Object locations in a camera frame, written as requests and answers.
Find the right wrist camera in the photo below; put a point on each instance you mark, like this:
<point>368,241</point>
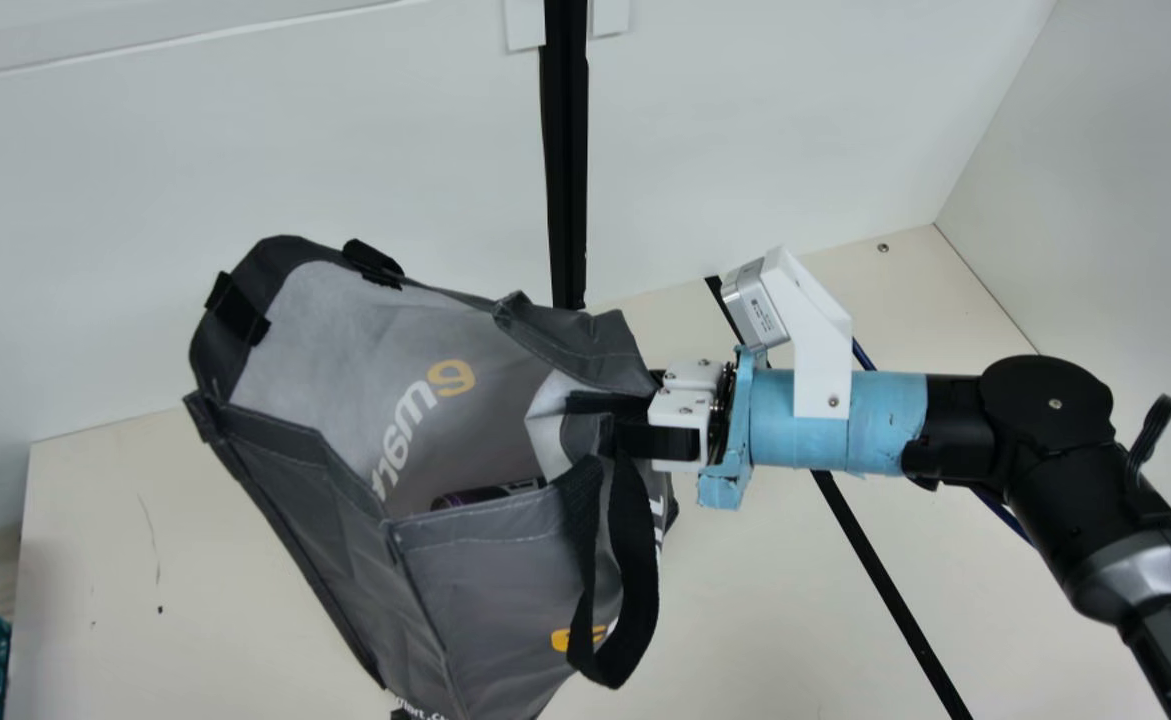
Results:
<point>810,330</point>

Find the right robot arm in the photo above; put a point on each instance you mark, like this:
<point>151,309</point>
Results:
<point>1045,430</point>

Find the black post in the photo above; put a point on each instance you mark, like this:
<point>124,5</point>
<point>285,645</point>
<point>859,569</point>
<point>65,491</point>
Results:
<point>563,150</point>

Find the white panel bracket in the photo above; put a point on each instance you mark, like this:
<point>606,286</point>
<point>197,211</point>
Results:
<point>610,18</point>
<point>525,25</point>

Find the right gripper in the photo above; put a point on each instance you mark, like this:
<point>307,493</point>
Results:
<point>875,425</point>

